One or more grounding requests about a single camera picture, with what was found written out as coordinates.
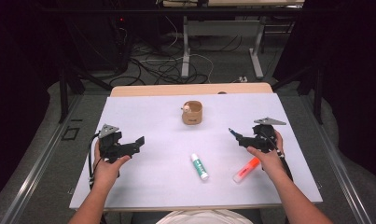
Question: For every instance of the white table mat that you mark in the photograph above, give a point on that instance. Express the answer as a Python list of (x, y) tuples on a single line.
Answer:
[(170, 174)]

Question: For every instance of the person's white shirt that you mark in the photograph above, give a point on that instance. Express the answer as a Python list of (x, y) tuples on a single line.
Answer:
[(204, 217)]

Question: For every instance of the person's left hand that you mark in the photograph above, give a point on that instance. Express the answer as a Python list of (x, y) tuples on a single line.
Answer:
[(106, 172)]

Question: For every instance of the white and green glue stick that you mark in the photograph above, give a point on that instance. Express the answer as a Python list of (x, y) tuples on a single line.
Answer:
[(199, 168)]

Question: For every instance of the dark computer tower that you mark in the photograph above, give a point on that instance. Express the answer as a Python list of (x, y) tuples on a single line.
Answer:
[(122, 40)]

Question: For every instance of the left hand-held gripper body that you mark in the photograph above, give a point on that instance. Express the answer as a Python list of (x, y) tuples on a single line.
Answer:
[(112, 146)]

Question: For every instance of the brown pen holder cup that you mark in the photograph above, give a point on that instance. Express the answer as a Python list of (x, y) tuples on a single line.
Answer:
[(192, 116)]

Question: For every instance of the white metal desk frame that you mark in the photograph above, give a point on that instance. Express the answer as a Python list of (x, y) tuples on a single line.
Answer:
[(185, 46)]

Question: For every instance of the orange highlighter pen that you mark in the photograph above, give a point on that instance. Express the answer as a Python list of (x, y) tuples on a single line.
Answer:
[(245, 170)]

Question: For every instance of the metal floor rail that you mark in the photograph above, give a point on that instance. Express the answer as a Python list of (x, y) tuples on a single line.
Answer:
[(341, 174), (36, 174)]

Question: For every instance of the person's right hand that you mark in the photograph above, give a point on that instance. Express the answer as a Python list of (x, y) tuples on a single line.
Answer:
[(272, 163)]

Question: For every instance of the black metal stand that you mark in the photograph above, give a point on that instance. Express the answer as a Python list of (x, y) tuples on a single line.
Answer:
[(317, 93), (63, 93)]

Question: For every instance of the white power plug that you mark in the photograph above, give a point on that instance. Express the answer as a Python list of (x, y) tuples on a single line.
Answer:
[(243, 79)]

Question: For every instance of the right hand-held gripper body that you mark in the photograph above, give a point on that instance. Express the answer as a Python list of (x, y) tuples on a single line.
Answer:
[(263, 138)]

